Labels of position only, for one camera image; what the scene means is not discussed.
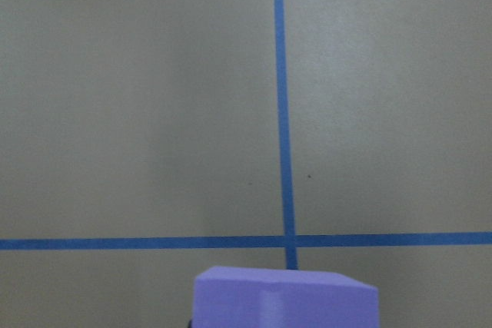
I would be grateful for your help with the purple foam block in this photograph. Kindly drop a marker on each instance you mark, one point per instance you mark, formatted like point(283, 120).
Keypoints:
point(252, 297)

